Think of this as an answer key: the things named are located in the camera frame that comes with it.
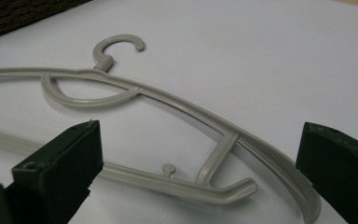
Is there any brown wicker basket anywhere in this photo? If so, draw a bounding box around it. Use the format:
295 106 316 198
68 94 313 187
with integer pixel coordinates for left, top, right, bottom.
0 0 93 44

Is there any grey plastic hanger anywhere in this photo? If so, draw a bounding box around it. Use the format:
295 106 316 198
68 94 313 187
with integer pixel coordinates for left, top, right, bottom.
0 34 323 224

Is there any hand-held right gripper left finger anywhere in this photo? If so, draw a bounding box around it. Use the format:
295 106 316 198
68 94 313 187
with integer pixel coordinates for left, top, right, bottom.
4 119 104 224

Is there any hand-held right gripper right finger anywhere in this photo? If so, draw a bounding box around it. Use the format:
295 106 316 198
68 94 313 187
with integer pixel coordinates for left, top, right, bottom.
295 121 358 224

